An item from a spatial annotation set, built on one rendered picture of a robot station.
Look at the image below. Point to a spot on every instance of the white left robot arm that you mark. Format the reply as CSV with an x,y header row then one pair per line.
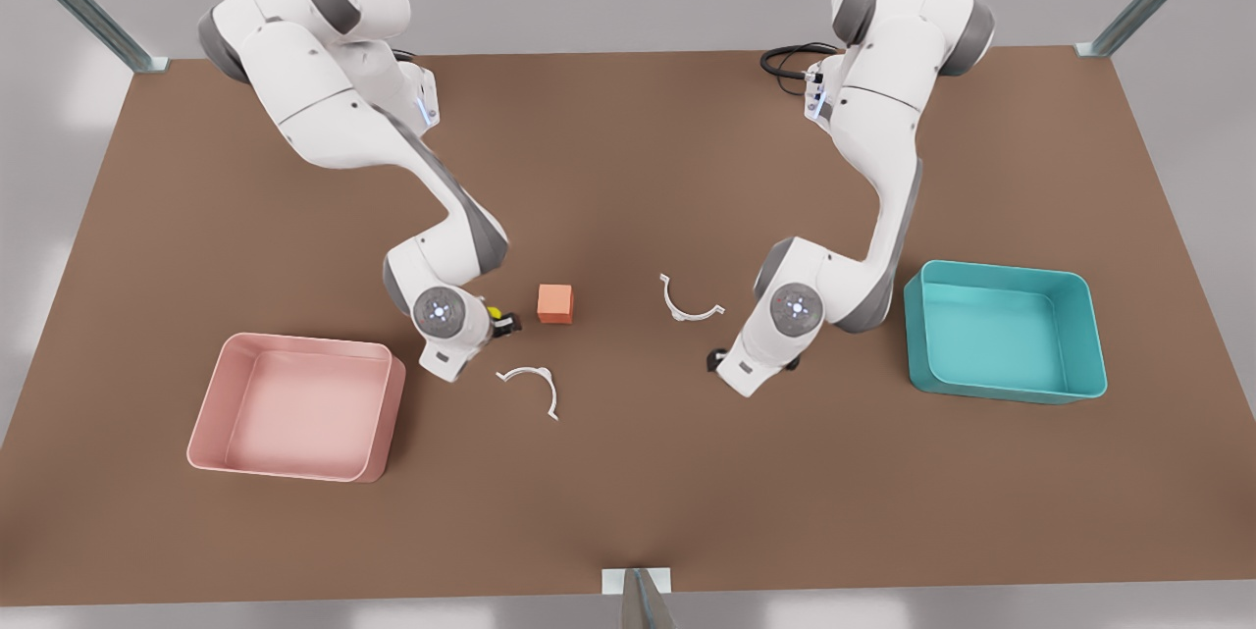
x,y
878,138

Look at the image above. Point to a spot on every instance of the blue storage box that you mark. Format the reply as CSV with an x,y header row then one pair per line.
x,y
1001,330

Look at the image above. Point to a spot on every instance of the pink storage box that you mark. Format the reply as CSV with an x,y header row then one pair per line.
x,y
294,408

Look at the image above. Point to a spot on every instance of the white curved clip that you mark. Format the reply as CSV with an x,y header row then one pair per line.
x,y
543,380
685,314

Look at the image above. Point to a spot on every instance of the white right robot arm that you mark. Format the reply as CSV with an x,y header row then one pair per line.
x,y
334,109

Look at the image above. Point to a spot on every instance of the red cube button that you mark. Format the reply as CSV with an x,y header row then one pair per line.
x,y
554,304

